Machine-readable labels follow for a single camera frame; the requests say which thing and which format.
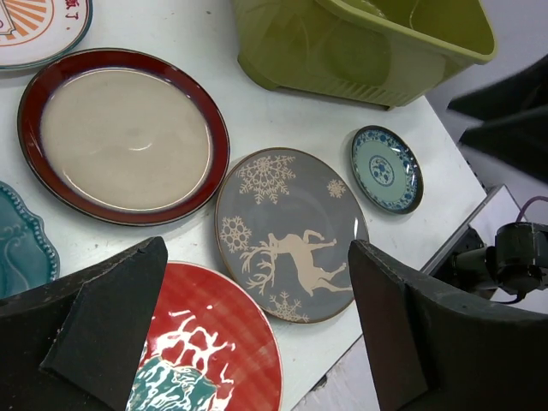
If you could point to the white orange sunburst plate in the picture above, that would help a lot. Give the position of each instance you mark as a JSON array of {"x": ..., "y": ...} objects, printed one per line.
[{"x": 37, "y": 32}]

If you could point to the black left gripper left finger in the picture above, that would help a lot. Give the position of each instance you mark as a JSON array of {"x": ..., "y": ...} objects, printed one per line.
[{"x": 76, "y": 343}]

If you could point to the teal scalloped plate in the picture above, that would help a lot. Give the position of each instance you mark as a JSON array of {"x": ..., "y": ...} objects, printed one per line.
[{"x": 28, "y": 258}]

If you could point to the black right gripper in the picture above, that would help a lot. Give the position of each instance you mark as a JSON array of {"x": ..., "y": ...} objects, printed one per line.
[{"x": 513, "y": 129}]

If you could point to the olive green plastic bin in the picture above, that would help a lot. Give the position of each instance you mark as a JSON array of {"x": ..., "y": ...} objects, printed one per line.
[{"x": 388, "y": 52}]

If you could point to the red teal flower plate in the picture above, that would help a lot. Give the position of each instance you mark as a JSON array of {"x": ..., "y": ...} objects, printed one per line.
[{"x": 209, "y": 347}]

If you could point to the red rimmed beige plate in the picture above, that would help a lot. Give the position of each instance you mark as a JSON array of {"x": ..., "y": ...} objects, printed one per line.
[{"x": 123, "y": 136}]

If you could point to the grey reindeer snowflake plate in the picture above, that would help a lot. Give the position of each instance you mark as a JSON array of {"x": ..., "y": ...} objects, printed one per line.
[{"x": 284, "y": 221}]

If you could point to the small blue floral plate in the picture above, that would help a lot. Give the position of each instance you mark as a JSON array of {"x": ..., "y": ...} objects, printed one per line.
[{"x": 386, "y": 170}]

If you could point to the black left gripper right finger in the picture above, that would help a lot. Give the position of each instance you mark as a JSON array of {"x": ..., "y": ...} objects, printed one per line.
[{"x": 432, "y": 346}]

